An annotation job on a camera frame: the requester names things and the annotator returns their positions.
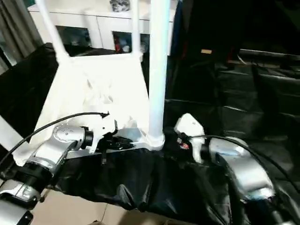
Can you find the white glass-door cabinet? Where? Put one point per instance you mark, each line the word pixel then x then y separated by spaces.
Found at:
pixel 105 21

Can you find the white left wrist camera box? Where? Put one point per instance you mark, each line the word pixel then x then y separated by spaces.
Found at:
pixel 103 124

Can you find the grey curtain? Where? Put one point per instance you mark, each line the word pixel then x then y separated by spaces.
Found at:
pixel 21 30

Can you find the black speaker box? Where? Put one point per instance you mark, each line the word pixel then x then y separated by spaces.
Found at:
pixel 206 28

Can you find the white upturned plastic table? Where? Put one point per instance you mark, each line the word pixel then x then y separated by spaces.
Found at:
pixel 98 77

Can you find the white plastic table leg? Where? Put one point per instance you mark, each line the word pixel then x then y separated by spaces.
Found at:
pixel 136 30
pixel 159 70
pixel 9 133
pixel 51 30

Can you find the black glossy tv stand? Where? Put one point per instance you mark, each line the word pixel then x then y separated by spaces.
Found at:
pixel 269 55

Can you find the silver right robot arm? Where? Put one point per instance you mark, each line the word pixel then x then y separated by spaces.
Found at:
pixel 248 168

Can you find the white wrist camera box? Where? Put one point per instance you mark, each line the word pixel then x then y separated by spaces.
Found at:
pixel 103 124
pixel 187 125

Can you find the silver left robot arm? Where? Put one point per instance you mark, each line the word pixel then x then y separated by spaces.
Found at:
pixel 51 150

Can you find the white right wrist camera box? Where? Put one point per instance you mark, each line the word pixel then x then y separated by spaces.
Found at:
pixel 187 125

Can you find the black glossy mat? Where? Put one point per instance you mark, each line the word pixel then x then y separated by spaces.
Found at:
pixel 187 182

